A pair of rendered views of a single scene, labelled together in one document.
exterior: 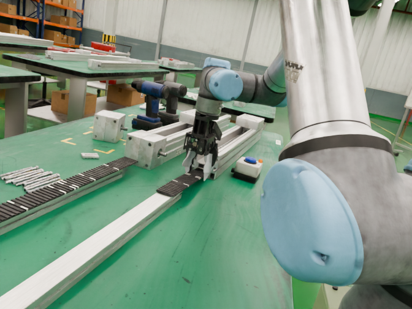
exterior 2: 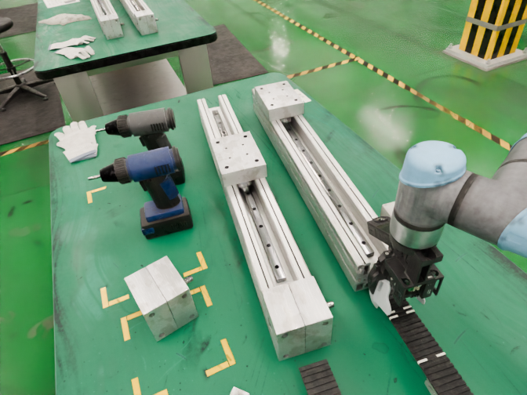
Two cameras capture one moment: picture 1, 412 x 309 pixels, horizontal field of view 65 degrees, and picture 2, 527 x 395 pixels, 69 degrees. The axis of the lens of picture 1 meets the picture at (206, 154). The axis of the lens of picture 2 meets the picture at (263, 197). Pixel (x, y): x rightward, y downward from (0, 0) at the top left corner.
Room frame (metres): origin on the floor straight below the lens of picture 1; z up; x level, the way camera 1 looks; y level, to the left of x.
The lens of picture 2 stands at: (0.71, 0.41, 1.46)
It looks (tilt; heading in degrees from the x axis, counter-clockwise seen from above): 42 degrees down; 331
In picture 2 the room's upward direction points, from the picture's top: 6 degrees counter-clockwise
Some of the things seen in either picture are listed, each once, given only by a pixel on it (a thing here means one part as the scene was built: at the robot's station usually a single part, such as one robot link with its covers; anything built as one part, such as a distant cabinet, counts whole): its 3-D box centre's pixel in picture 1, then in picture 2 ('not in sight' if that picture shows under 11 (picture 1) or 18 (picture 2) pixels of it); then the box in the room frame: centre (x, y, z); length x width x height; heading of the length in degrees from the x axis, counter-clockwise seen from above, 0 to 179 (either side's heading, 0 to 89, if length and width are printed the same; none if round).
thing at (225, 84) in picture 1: (229, 84); (510, 209); (0.86, -0.02, 1.10); 0.11 x 0.11 x 0.08; 15
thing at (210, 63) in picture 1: (214, 78); (430, 186); (0.95, 0.02, 1.10); 0.09 x 0.08 x 0.11; 15
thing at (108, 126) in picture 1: (112, 126); (167, 294); (1.21, 0.37, 0.83); 0.11 x 0.10 x 0.10; 92
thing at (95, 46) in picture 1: (105, 70); not in sight; (6.00, 2.10, 0.50); 1.03 x 0.55 x 1.01; 176
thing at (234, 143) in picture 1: (234, 142); (307, 161); (1.39, -0.11, 0.82); 0.80 x 0.10 x 0.09; 163
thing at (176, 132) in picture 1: (195, 130); (240, 176); (1.45, 0.07, 0.82); 0.80 x 0.10 x 0.09; 163
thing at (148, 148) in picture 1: (148, 150); (302, 316); (1.02, 0.19, 0.83); 0.12 x 0.09 x 0.10; 73
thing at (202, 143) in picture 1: (202, 132); (409, 261); (0.94, 0.02, 0.94); 0.09 x 0.08 x 0.12; 163
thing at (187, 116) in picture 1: (197, 120); (238, 161); (1.45, 0.07, 0.87); 0.16 x 0.11 x 0.07; 163
